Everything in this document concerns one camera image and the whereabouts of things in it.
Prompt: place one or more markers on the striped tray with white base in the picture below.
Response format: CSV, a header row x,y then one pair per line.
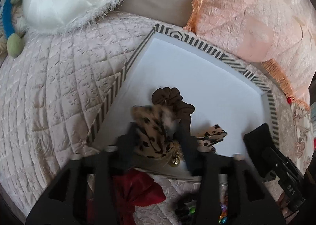
x,y
222,91

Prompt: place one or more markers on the pink quilted bedspread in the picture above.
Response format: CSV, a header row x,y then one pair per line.
x,y
50,96

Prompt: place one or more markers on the green blue plush toy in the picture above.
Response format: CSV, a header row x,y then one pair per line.
x,y
13,41

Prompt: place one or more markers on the red velvet bow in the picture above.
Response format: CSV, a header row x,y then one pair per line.
x,y
115,197

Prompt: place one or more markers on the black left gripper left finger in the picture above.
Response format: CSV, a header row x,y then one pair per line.
x,y
65,199

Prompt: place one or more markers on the leopard print bow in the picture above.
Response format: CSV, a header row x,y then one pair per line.
x,y
156,125

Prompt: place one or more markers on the black velvet pouch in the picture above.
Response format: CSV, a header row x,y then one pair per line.
x,y
258,143

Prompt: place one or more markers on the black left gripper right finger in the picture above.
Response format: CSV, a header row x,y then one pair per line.
x,y
230,191

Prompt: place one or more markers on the peach fringed blanket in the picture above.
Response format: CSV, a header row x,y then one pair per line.
x,y
278,34

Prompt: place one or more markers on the floral cream bedsheet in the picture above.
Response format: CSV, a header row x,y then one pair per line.
x,y
304,144

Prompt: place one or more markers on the brown scrunchie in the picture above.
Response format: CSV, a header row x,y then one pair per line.
x,y
172,99

